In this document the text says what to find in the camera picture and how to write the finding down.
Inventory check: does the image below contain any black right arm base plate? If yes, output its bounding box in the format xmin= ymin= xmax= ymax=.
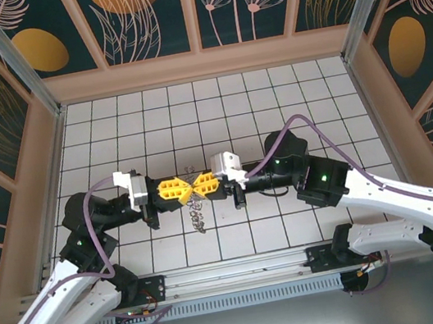
xmin=304 ymin=235 xmax=384 ymax=276

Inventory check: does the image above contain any small circuit board with wires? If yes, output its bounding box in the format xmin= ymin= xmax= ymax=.
xmin=114 ymin=305 xmax=155 ymax=324

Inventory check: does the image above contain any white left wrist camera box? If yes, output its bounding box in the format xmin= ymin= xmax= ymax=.
xmin=112 ymin=167 xmax=151 ymax=216

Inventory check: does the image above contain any brown keyring with wire loops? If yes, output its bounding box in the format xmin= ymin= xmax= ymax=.
xmin=177 ymin=162 xmax=215 ymax=237

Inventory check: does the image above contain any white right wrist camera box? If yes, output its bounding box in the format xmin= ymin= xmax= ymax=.
xmin=207 ymin=148 xmax=251 ymax=190

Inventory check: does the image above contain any grey slotted cable duct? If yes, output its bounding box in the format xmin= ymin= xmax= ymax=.
xmin=84 ymin=273 xmax=345 ymax=324

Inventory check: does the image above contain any white orange wire connector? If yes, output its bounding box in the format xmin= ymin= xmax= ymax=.
xmin=358 ymin=258 xmax=385 ymax=276

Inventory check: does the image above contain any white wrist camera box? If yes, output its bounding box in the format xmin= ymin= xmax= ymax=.
xmin=207 ymin=148 xmax=251 ymax=190
xmin=112 ymin=167 xmax=151 ymax=216

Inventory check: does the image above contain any aluminium mounting rail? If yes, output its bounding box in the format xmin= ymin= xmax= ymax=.
xmin=13 ymin=221 xmax=433 ymax=324

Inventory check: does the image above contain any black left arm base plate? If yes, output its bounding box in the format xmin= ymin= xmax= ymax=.
xmin=90 ymin=274 xmax=169 ymax=314

